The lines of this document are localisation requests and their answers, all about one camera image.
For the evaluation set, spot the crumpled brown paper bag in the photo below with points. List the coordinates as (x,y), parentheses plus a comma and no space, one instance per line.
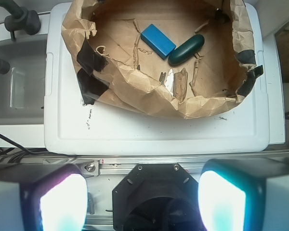
(114,66)

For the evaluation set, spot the blue rectangular block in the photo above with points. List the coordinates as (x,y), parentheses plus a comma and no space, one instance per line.
(157,41)

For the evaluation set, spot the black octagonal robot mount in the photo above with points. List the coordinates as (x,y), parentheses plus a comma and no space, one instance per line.
(156,197)

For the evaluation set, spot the clear plastic container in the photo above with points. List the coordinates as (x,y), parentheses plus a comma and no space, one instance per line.
(22,89)

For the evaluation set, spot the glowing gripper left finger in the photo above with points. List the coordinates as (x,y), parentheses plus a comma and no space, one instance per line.
(37,197)

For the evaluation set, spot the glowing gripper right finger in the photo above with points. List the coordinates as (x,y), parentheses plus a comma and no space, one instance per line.
(249,194)

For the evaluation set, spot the black clamp knob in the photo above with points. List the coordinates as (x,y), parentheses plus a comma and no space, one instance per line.
(28,22)

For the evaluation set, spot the aluminium extrusion rail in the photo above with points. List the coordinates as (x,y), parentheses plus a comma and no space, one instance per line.
(122,165)

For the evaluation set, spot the brown wood scrap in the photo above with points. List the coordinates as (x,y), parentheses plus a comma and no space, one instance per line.
(180,85)

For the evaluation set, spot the white plastic bin lid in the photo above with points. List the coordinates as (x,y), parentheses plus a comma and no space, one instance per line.
(70,127)

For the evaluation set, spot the dark green plastic pickle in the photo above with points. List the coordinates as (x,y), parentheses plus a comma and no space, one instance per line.
(186,50)

